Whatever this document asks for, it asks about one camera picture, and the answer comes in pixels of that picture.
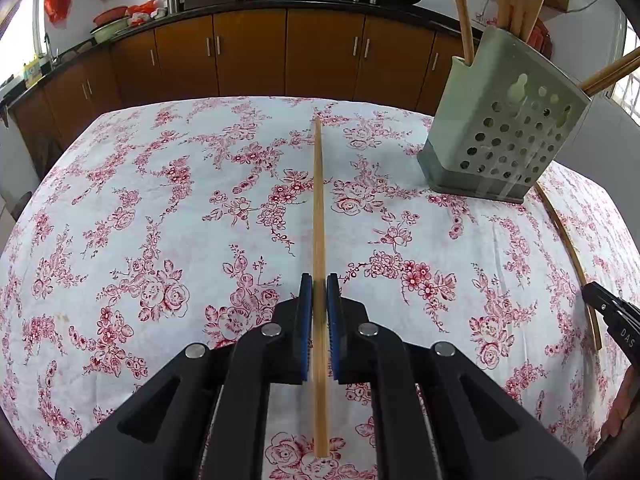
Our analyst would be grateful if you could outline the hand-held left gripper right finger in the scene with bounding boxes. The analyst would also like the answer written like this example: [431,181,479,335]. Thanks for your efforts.
[325,272,586,480]

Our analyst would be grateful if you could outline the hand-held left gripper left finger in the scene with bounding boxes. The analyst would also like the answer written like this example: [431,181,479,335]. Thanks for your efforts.
[55,272,316,480]

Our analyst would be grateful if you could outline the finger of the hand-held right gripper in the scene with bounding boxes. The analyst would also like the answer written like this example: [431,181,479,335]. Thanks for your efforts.
[582,281,621,318]

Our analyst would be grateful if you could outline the green perforated utensil holder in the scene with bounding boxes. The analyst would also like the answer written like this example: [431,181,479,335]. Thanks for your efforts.
[416,26,592,205]

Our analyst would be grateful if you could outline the person's right hand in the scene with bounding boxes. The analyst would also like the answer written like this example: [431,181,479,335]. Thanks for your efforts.
[597,360,640,461]

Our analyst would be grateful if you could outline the red floral white tablecloth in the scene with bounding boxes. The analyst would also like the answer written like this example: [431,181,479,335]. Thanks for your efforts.
[0,96,640,480]

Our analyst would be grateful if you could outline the white barred window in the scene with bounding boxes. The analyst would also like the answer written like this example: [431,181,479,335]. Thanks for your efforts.
[607,17,640,126]

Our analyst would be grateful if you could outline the red condiment boxes group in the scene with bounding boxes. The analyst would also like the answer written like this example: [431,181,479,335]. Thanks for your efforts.
[529,19,554,58]

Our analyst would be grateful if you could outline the brown lower kitchen cabinets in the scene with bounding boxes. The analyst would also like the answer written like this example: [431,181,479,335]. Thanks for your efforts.
[9,7,476,148]

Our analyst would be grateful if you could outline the black kitchen countertop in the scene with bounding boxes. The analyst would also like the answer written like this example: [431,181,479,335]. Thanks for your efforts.
[0,0,483,111]

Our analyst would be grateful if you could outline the red plastic basin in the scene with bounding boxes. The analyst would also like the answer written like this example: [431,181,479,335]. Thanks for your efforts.
[93,6,129,26]

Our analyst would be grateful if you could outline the red plastic bag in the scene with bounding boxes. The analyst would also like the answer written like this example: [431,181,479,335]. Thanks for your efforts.
[45,0,75,24]

